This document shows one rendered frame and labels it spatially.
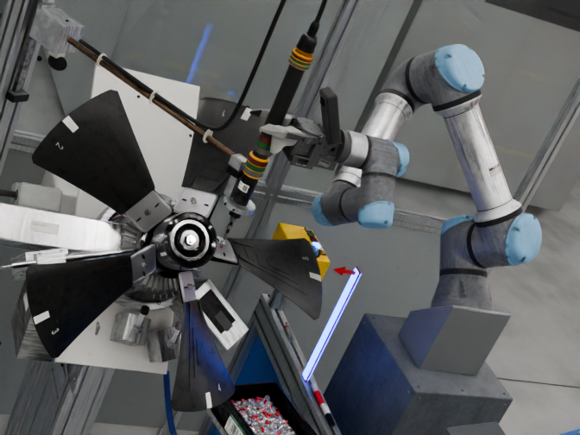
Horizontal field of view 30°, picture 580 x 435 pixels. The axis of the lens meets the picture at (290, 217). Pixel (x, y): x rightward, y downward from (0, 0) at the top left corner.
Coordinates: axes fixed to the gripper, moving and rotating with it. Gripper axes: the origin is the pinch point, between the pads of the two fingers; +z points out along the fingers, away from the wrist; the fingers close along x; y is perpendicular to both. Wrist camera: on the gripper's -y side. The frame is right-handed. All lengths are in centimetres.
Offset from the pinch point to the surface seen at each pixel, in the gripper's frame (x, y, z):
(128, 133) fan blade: 8.0, 13.4, 22.6
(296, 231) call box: 34, 43, -38
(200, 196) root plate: 6.2, 23.6, 3.1
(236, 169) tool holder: 1.3, 13.1, -0.1
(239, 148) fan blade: 12.6, 13.3, -4.0
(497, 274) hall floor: 222, 149, -272
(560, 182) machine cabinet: 307, 124, -354
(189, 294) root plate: -7.4, 40.0, 2.9
